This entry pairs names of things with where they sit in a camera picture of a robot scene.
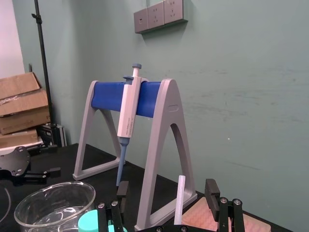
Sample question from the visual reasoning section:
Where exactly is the brown cardboard box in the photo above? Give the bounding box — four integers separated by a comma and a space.
0, 106, 51, 135

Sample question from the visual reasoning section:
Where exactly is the grey pipette stand blue bar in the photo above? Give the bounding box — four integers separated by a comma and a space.
72, 77, 197, 231

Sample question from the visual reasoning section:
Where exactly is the bottle with teal cap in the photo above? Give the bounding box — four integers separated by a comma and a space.
77, 209, 121, 232

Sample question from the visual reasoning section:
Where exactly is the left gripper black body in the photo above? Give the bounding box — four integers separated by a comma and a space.
0, 145, 31, 179

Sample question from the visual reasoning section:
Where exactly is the black tripod pole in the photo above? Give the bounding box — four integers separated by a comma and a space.
31, 0, 53, 146

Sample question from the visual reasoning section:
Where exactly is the large open cardboard box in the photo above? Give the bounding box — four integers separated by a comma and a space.
0, 72, 50, 117

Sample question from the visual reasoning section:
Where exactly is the black equipment case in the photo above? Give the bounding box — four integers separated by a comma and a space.
37, 123, 68, 147

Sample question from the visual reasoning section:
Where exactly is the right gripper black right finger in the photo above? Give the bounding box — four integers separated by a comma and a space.
205, 178, 245, 232

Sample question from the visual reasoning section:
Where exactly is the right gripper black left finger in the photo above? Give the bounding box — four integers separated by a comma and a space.
96, 181, 131, 232

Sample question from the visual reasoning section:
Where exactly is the white and blue pipette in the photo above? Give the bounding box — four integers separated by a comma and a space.
115, 63, 143, 187

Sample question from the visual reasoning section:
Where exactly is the pink foam pad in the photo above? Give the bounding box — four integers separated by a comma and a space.
181, 196, 272, 232

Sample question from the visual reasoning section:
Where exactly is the clear glass beaker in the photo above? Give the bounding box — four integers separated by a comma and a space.
14, 181, 97, 232

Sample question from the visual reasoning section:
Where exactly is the flat cardboard box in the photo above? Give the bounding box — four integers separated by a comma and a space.
0, 129, 39, 147

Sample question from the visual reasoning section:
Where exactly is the clear glass stirring rod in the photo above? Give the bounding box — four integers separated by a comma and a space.
174, 175, 186, 226

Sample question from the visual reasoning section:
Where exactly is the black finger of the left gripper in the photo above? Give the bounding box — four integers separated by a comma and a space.
14, 167, 61, 185

